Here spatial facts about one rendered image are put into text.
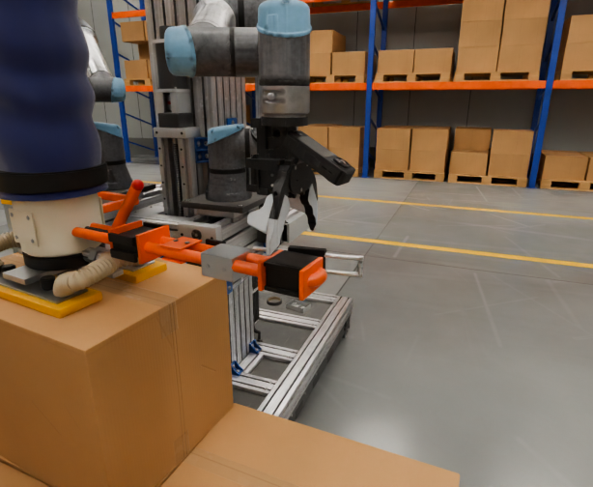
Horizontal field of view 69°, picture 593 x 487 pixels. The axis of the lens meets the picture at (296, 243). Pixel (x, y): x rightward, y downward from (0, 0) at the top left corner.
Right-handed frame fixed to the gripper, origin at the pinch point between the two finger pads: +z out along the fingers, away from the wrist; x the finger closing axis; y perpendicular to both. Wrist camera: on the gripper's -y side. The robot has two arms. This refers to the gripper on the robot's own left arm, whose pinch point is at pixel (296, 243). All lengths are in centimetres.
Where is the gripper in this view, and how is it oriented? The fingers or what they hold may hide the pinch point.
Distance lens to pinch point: 71.4
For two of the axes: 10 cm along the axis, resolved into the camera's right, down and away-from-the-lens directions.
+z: 0.0, 9.5, 3.2
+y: -8.8, -1.5, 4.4
